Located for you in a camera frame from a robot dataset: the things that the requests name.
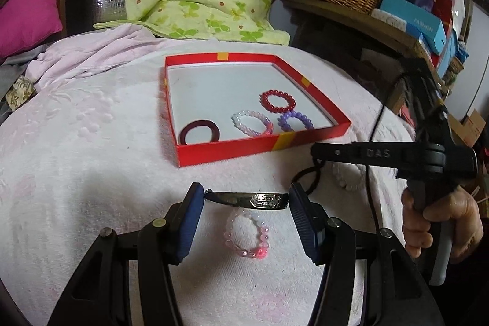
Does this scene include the red shallow box tray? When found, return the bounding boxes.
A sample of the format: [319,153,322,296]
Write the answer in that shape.
[162,52,351,166]

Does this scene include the red bead bracelet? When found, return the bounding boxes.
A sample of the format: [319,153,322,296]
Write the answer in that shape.
[259,88,299,113]

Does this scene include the pink fleece blanket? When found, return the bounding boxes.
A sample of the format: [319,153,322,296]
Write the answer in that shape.
[1,41,414,325]

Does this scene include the dark red hair tie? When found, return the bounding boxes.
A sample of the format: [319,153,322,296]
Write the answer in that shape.
[179,119,222,147]

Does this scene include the floral patterned cloth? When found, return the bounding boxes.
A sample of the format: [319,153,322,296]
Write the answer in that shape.
[5,75,36,111]

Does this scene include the pale pink bead bracelet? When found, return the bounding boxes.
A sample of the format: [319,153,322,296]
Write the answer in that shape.
[231,109,275,138]

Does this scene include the white tissue pack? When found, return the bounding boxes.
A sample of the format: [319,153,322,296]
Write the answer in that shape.
[370,8,407,32]

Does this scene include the magenta pillow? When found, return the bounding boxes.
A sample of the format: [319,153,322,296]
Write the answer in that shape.
[1,0,63,59]

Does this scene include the grey bed sheet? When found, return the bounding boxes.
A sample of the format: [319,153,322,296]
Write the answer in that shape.
[1,45,47,121]

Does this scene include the blue fashion box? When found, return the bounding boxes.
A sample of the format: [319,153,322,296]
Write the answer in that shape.
[381,0,446,55]

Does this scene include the silver bangle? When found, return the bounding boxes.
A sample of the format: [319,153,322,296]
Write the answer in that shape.
[204,189,289,210]

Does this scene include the white bead bracelet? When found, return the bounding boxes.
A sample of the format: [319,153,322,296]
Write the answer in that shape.
[331,161,367,193]

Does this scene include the black cable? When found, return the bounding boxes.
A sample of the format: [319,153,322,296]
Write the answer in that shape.
[290,71,412,239]

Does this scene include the purple bead bracelet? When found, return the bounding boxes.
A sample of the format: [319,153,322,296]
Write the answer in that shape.
[276,110,315,133]

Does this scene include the right hand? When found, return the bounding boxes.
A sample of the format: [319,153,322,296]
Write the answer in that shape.
[401,186,484,262]

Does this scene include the wooden bench shelf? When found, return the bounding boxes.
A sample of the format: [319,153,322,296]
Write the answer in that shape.
[281,0,444,89]

